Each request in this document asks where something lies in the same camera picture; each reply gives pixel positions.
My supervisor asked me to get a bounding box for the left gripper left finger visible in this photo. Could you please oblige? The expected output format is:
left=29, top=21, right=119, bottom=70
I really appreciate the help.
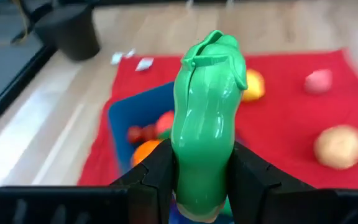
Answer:
left=109, top=138, right=177, bottom=224

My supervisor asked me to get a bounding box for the small red toy tomato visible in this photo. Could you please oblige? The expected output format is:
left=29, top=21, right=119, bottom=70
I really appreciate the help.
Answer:
left=127, top=124, right=143, bottom=144

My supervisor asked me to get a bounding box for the yellow floor cable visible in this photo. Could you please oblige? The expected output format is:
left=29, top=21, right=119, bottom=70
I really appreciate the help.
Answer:
left=10, top=0, right=30, bottom=44

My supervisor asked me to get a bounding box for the tan toy potato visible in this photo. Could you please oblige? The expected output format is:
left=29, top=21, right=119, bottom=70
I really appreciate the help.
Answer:
left=313, top=124, right=358, bottom=170

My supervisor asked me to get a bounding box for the red cloth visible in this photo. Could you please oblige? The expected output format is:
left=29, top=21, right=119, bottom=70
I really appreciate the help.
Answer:
left=78, top=48, right=358, bottom=190

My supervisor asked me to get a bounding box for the white printed cloth label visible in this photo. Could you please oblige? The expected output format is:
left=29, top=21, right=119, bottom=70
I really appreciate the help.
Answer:
left=134, top=57, right=155, bottom=72

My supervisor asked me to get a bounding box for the yellow toy lemon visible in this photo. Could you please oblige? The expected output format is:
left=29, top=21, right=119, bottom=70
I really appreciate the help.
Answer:
left=241, top=68, right=266, bottom=103

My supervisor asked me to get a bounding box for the big red toy fruit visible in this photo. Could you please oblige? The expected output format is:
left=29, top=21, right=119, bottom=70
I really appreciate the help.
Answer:
left=155, top=110, right=176, bottom=136

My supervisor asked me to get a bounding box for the pink toy peach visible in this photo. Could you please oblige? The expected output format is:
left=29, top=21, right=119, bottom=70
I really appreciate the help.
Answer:
left=303, top=68, right=334, bottom=95

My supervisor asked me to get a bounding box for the white paper tag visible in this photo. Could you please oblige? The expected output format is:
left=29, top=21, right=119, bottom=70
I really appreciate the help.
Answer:
left=109, top=48, right=136, bottom=65

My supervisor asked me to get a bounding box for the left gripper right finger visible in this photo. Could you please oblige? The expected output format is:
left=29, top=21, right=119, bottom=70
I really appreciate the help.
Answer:
left=227, top=141, right=338, bottom=224

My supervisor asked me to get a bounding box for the long green toy vegetable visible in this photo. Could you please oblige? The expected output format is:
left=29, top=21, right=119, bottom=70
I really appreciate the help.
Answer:
left=170, top=29, right=249, bottom=223

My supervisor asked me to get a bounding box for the orange toy fruit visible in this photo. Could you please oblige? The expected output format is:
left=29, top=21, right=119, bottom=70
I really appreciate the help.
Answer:
left=131, top=139, right=164, bottom=167

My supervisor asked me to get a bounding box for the blue plastic tupperware container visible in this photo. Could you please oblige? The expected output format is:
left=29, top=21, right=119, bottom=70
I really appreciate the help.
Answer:
left=108, top=81, right=177, bottom=175

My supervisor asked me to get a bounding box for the black plant pot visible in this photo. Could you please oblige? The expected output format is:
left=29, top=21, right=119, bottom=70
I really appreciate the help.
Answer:
left=33, top=2, right=101, bottom=62

